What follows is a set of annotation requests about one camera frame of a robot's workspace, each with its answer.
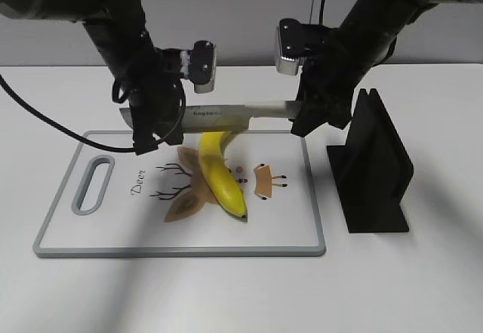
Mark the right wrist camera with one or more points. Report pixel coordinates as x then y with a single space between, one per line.
295 41

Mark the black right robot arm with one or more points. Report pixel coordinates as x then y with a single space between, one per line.
372 26

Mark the white grey-rimmed cutting board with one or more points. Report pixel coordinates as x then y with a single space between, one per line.
158 205

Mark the yellow plastic banana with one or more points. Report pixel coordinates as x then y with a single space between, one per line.
219 179

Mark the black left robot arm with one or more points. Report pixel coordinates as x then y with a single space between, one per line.
118 31

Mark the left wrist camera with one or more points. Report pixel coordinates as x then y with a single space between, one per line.
202 66

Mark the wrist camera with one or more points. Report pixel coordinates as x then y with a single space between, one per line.
295 41
202 66

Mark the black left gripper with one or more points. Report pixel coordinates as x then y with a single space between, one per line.
156 99

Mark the black knife stand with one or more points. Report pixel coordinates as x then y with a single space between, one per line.
372 169

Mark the grey-handled kitchen knife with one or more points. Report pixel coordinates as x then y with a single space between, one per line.
235 117

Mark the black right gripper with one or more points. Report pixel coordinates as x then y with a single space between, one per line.
326 88

